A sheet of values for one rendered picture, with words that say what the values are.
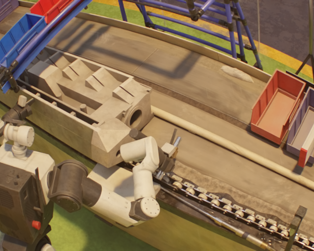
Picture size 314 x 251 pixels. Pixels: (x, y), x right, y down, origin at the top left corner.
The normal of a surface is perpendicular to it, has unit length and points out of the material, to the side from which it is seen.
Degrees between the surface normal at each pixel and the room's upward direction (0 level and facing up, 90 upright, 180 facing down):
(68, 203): 87
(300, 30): 0
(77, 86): 10
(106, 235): 0
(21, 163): 26
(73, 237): 0
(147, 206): 49
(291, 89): 88
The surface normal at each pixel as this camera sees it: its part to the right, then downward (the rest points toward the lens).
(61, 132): -0.60, 0.56
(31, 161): 0.06, -0.89
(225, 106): -0.15, -0.63
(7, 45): 0.79, 0.36
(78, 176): 0.60, -0.48
